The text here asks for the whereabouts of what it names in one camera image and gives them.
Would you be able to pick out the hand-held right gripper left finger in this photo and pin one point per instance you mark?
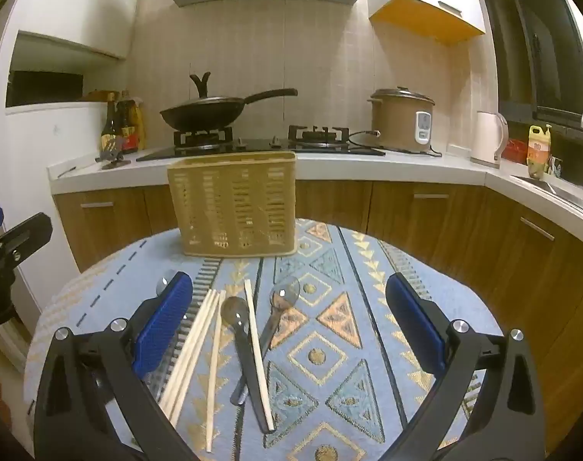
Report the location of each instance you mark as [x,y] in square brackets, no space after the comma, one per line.
[164,321]

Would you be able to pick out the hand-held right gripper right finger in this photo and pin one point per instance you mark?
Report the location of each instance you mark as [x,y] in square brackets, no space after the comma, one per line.
[416,317]

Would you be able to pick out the beige plastic utensil basket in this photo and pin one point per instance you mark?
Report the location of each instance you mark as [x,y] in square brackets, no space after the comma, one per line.
[233,201]

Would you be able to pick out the white tall cabinet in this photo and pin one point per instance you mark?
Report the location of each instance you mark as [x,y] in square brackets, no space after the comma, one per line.
[46,153]

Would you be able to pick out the blue patterned tablecloth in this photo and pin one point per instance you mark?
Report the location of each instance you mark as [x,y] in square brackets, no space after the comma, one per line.
[339,269]

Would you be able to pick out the wooden kitchen cabinets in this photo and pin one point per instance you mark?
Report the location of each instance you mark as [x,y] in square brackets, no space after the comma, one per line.
[416,216]

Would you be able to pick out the small metal rack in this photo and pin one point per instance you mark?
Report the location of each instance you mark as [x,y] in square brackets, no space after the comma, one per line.
[112,153]

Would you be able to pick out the dark sauce bottle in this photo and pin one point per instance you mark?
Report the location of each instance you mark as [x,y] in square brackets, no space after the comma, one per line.
[109,129]

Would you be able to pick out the steel sink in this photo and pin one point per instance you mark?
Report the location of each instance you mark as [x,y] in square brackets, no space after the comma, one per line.
[560,192]

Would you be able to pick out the white electric kettle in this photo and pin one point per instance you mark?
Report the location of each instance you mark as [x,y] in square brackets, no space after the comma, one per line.
[486,139]

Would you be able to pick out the brown rice cooker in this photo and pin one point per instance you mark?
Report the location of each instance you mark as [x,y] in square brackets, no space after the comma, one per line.
[397,125]

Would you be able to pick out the red box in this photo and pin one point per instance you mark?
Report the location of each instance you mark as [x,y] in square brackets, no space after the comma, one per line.
[517,150]

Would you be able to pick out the black gas stove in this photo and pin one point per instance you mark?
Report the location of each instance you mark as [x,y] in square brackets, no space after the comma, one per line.
[272,146]

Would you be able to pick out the yellow oil bottle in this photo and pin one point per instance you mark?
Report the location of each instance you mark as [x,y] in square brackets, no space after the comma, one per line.
[538,151]

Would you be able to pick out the black wok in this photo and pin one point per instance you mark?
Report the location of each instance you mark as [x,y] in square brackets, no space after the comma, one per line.
[200,115]

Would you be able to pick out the black pan lid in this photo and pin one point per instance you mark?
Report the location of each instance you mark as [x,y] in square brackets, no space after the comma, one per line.
[201,89]

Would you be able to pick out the dark window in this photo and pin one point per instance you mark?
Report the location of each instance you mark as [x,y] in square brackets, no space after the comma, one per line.
[536,57]

